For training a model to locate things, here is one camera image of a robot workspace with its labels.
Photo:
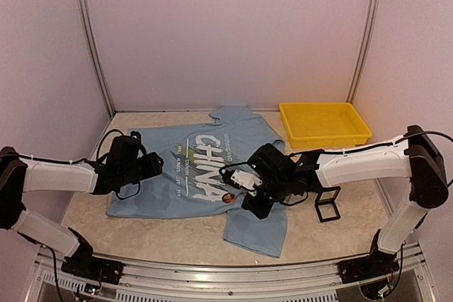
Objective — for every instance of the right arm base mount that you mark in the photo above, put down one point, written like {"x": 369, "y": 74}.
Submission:
{"x": 362, "y": 268}

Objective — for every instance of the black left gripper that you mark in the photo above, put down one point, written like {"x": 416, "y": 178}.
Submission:
{"x": 152, "y": 167}

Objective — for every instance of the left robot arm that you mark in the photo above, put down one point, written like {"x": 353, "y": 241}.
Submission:
{"x": 126, "y": 163}

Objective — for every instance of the left aluminium corner post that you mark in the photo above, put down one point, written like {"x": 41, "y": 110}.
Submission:
{"x": 95, "y": 58}

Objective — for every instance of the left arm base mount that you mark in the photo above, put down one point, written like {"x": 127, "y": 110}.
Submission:
{"x": 97, "y": 269}

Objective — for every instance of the aluminium front rail frame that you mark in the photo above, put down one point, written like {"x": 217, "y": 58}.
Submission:
{"x": 143, "y": 280}

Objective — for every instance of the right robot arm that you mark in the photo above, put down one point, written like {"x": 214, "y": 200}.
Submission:
{"x": 413, "y": 156}

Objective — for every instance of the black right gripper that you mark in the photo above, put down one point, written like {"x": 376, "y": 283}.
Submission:
{"x": 262, "y": 209}

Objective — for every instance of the right aluminium corner post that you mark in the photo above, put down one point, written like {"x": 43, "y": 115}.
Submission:
{"x": 365, "y": 42}

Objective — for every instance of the light blue printed t-shirt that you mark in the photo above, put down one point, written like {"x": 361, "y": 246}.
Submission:
{"x": 191, "y": 186}

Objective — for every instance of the black box with orange brooch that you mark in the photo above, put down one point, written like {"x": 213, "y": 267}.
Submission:
{"x": 325, "y": 204}

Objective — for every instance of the yellow plastic tray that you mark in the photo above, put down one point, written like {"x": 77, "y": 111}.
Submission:
{"x": 323, "y": 125}

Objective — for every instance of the aluminium corner post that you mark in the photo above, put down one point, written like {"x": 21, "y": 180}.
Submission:
{"x": 95, "y": 58}
{"x": 365, "y": 42}

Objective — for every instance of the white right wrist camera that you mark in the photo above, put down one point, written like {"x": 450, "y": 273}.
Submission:
{"x": 242, "y": 180}

